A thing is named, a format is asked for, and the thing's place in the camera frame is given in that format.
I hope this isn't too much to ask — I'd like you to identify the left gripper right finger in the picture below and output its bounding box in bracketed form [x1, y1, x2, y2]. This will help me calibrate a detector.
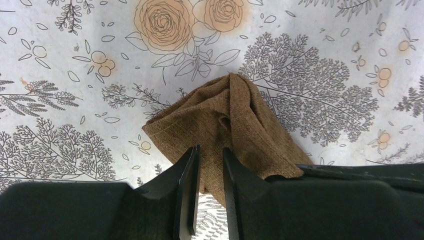
[222, 149, 424, 240]

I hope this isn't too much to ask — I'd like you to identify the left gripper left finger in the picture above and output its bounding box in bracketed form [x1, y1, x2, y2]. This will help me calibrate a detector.
[0, 146, 201, 240]

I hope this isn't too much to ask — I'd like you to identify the brown cloth napkin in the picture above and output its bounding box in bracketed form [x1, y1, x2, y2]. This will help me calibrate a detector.
[142, 73, 312, 205]

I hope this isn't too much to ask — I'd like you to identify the floral tablecloth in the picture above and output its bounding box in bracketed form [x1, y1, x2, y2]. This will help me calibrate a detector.
[0, 0, 424, 240]

